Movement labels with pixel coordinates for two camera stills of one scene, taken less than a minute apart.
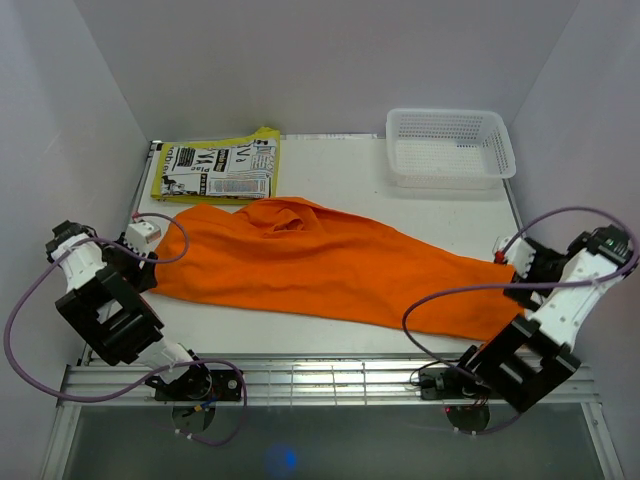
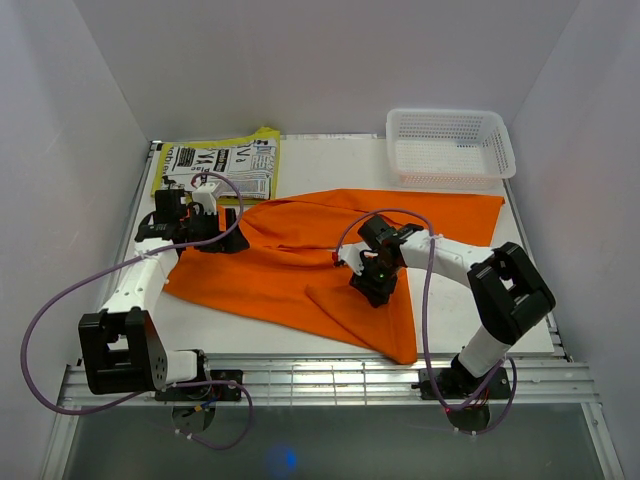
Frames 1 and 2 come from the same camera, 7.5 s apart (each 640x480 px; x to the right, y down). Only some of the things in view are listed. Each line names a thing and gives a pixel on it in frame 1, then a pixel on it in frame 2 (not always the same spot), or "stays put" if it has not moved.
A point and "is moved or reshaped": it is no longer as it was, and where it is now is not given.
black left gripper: [142, 280] to [232, 242]
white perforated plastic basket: [449, 148] stays put
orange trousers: [280, 249] is moved or reshaped
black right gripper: [522, 296] to [377, 295]
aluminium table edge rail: [334, 380] stays put
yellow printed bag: [224, 172] stays put
